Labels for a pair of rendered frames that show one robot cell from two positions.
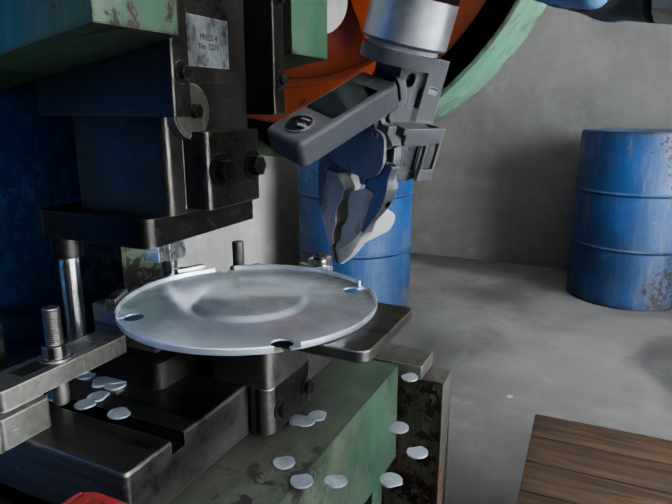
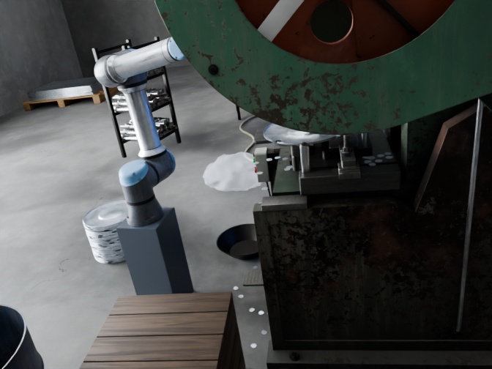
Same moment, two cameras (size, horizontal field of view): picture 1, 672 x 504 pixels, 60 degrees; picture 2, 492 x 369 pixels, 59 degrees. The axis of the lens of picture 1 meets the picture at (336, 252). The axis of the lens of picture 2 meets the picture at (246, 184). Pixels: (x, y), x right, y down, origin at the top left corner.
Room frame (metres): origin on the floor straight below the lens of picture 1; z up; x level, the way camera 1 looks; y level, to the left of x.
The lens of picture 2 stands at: (1.95, -0.46, 1.27)
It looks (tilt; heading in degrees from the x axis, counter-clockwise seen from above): 25 degrees down; 166
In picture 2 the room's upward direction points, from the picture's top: 9 degrees counter-clockwise
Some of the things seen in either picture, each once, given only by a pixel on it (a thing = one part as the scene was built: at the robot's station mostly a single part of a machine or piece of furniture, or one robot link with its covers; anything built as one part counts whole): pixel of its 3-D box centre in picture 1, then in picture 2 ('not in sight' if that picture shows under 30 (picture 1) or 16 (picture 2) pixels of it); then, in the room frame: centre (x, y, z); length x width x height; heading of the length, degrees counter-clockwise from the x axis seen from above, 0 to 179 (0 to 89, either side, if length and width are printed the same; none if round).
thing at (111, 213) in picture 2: not in sight; (110, 213); (-0.29, -0.69, 0.23); 0.29 x 0.29 x 0.01
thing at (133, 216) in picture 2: not in sight; (143, 206); (0.31, -0.50, 0.50); 0.15 x 0.15 x 0.10
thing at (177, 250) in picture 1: (167, 242); not in sight; (0.68, 0.20, 0.84); 0.05 x 0.03 x 0.04; 155
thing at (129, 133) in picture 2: not in sight; (139, 99); (-1.90, -0.34, 0.47); 0.46 x 0.43 x 0.95; 45
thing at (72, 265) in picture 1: (71, 281); not in sight; (0.64, 0.30, 0.81); 0.02 x 0.02 x 0.14
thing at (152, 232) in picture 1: (156, 223); not in sight; (0.69, 0.22, 0.86); 0.20 x 0.16 x 0.05; 155
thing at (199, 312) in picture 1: (250, 301); (304, 129); (0.63, 0.10, 0.78); 0.29 x 0.29 x 0.01
